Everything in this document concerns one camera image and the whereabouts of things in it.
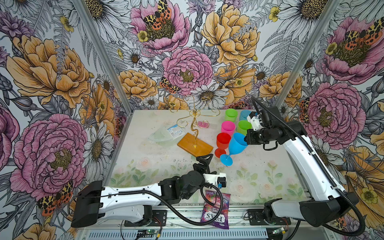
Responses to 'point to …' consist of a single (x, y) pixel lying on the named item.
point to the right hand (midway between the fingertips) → (245, 142)
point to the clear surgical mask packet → (168, 135)
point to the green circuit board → (148, 231)
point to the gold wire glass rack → (193, 143)
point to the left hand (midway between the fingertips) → (209, 162)
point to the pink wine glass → (228, 127)
